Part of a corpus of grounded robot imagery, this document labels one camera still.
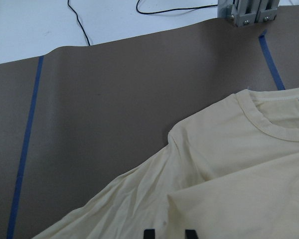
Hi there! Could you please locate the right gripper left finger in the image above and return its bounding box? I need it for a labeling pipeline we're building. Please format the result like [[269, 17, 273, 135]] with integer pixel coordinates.
[[143, 221, 157, 239]]

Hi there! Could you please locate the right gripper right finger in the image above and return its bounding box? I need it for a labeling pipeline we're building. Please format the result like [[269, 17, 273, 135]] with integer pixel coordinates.
[[185, 222, 198, 239]]

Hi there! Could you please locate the cream long-sleeve graphic shirt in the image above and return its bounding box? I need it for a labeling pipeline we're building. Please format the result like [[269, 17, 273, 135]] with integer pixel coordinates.
[[38, 88, 299, 239]]

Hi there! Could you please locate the brown paper table cover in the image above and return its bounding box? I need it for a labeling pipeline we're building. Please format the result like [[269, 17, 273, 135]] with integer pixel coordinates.
[[14, 5, 299, 239]]

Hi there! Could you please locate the aluminium frame post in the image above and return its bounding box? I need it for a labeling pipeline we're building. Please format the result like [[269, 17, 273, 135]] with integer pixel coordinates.
[[217, 0, 280, 27]]

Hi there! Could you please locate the black cable on table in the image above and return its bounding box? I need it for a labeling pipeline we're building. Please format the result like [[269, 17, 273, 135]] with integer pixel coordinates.
[[67, 0, 92, 47]]

